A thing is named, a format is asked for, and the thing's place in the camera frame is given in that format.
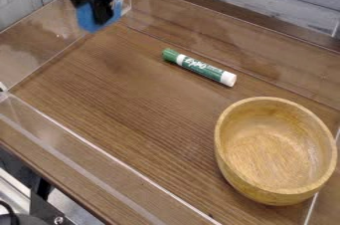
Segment blue rectangular block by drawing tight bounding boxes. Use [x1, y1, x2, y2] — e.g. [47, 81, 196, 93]
[76, 0, 123, 33]

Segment brown wooden bowl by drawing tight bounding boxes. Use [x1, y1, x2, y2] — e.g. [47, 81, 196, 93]
[213, 97, 337, 206]

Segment green Expo marker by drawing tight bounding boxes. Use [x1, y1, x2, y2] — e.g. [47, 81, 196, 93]
[163, 49, 237, 88]

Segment clear acrylic corner bracket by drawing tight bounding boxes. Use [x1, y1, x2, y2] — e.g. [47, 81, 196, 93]
[116, 0, 132, 15]

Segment black cable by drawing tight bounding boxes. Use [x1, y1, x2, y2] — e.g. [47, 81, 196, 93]
[0, 200, 19, 225]

